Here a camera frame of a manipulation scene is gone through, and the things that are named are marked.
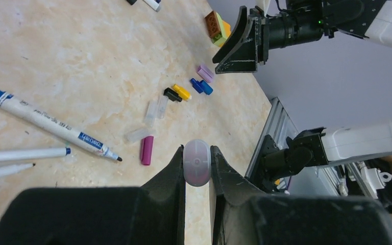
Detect yellow marker cap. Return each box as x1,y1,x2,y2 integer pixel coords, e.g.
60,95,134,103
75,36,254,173
172,84,192,101

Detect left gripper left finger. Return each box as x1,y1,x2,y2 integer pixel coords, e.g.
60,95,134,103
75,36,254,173
0,146,186,244

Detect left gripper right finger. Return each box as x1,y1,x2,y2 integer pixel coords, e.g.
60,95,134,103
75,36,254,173
210,146,392,244

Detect lilac highlighter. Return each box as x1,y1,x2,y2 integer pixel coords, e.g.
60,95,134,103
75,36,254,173
183,139,211,187

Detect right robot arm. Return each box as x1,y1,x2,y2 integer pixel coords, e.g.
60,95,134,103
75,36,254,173
212,1,392,131

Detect lilac highlighter cap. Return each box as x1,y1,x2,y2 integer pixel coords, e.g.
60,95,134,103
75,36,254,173
197,64,215,83

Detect yellow orange block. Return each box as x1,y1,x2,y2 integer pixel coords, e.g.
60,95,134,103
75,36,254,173
205,11,231,47

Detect thin marker dark blue cap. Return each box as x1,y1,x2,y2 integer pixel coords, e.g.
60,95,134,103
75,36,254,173
0,147,71,162

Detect magenta marker cap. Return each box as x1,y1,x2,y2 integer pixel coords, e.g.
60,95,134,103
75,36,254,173
140,135,154,166

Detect thin marker black cap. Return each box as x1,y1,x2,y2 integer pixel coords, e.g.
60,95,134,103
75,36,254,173
0,163,36,177

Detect white marker blue cap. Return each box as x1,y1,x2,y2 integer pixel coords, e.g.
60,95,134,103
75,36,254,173
0,90,123,162

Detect thin marker navy cap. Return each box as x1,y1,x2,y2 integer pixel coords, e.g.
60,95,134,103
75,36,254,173
143,0,161,12

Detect blue wide marker cap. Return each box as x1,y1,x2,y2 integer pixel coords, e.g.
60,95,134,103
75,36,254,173
199,80,213,95

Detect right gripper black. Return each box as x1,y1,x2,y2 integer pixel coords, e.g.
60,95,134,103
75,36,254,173
212,1,324,74

